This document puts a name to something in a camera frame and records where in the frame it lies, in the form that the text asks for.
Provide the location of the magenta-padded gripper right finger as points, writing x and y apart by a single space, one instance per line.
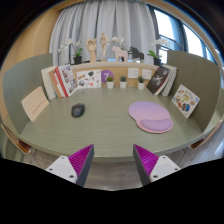
165 166

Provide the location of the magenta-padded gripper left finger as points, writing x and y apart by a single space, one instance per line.
61 166

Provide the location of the black computer mouse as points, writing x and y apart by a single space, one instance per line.
78 110

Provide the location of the purple mouse pad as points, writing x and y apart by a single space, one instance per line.
150 115

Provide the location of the beige card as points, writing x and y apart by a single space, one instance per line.
35 104

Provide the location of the colourful sticker sheet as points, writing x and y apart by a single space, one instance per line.
185 101

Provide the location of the small succulent in white pot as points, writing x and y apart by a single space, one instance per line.
123 84
110 84
141 85

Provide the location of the brown book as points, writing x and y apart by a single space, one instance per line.
55 81

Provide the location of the white book stack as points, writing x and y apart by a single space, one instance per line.
171 80

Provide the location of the red-spined picture book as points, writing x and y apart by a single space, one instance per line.
68 80

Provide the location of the dark-covered book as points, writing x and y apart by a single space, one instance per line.
158 80

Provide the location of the white sticker sheet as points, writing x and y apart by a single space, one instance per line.
89 79

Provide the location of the green desk partition panel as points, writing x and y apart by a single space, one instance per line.
20 80
196 73

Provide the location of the purple round number sticker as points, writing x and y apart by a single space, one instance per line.
107 73

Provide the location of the white orchid in black pot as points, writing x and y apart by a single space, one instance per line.
157 61
77 60

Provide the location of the light wooden desk shelf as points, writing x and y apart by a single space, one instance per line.
116 66

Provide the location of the black horse figure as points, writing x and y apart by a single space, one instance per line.
136 53

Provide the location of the pink horse figure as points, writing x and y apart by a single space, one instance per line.
120 53

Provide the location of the wooden hand model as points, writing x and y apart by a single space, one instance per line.
91 48

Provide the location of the wooden mannequin figure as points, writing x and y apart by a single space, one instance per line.
104 45

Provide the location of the white orchid plant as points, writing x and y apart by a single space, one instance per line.
119 40

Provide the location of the window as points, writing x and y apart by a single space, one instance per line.
166 26

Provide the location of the grey curtain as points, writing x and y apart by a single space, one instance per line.
83 23

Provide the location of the white wall socket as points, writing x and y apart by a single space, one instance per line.
147 74
133 73

